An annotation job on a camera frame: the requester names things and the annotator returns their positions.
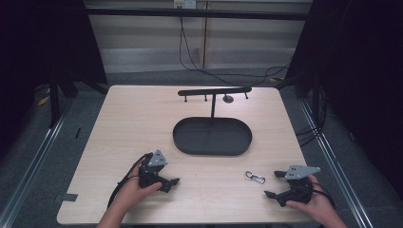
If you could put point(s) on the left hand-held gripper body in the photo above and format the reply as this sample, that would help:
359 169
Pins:
151 172

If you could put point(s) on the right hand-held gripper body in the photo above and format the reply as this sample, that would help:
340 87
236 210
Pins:
296 190

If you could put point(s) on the black hook rack with tray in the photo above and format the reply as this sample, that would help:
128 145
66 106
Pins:
212 136

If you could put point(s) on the person's right hand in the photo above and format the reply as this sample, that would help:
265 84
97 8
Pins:
318 205

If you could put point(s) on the person's left hand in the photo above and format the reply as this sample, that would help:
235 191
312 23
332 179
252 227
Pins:
130 191

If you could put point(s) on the grey tape strip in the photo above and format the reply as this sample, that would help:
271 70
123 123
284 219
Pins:
68 197

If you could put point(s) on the black curtain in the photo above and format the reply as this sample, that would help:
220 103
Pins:
364 79
38 47

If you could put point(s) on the yellow object on floor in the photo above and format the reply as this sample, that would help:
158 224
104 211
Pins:
42 100

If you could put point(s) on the metal floor rail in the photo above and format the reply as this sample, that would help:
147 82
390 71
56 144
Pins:
31 167
333 164

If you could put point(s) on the black horizontal frame bar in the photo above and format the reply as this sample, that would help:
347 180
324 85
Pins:
221 14

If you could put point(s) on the white wall socket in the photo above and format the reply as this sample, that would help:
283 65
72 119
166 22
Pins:
185 3

